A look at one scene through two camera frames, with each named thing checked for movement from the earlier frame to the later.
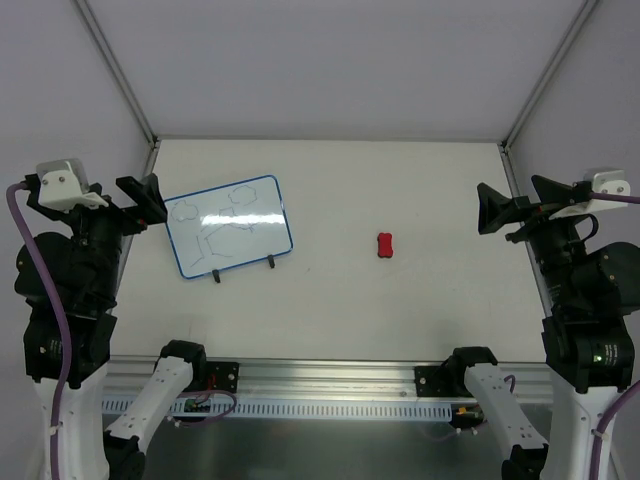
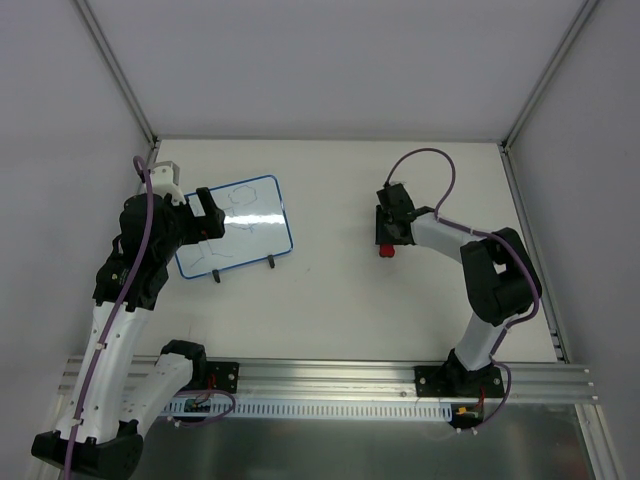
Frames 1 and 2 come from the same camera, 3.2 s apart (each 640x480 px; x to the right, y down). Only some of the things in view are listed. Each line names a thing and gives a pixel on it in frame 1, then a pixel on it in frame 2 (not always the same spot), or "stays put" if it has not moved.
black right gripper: (531, 215) to (386, 233)
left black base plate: (222, 376) stays put
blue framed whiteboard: (229, 226) stays put
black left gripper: (111, 210) to (201, 216)
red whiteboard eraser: (385, 248) stays put
